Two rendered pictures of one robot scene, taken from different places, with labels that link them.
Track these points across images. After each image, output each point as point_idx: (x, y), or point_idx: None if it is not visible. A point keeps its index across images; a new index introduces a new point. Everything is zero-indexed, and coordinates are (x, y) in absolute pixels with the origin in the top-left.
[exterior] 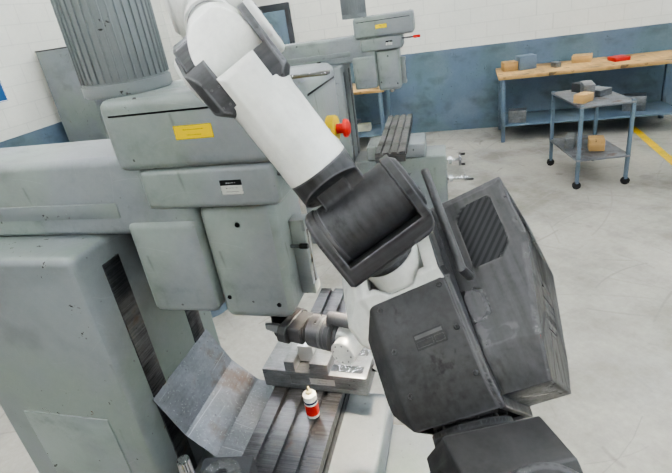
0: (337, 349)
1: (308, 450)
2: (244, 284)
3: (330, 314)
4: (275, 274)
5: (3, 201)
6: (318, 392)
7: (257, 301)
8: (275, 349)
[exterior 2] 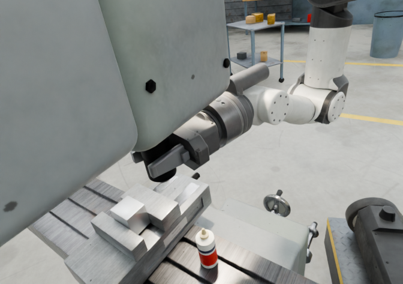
0: (276, 104)
1: (259, 283)
2: (177, 28)
3: (234, 77)
4: None
5: None
6: (177, 247)
7: (198, 72)
8: (79, 269)
